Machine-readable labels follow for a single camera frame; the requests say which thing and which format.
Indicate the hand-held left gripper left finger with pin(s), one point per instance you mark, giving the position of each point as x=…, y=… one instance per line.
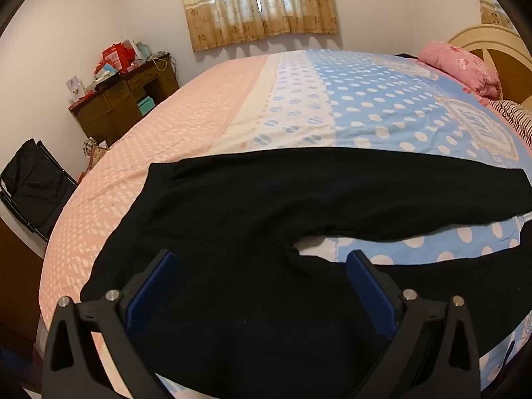
x=151, y=295

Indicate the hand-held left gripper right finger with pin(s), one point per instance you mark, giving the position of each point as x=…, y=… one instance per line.
x=370, y=295

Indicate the black pants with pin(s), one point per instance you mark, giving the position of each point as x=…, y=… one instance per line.
x=249, y=199

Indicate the black folding chair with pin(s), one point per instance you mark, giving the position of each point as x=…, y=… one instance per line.
x=45, y=235

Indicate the brown wooden cabinet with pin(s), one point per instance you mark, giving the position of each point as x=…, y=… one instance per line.
x=18, y=282

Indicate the patterned bag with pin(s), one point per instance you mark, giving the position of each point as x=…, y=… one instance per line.
x=94, y=149

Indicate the black jacket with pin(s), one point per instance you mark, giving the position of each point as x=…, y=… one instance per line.
x=35, y=183

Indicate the polka dot bed blanket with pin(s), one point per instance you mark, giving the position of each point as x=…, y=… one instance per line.
x=332, y=112

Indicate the teal storage box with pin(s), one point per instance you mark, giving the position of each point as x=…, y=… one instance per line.
x=145, y=106

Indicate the brown wooden desk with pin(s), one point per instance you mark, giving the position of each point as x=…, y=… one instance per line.
x=116, y=104

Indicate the white printed card box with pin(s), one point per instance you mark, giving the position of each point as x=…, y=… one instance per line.
x=75, y=87

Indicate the striped pillow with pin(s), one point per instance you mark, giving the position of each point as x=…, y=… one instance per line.
x=517, y=118

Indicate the pink floral folded quilt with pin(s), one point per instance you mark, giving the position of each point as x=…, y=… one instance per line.
x=461, y=64

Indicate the cream wooden headboard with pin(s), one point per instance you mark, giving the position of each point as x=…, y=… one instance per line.
x=496, y=41

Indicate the beige floral window curtain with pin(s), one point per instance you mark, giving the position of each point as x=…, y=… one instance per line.
x=257, y=4
x=492, y=8

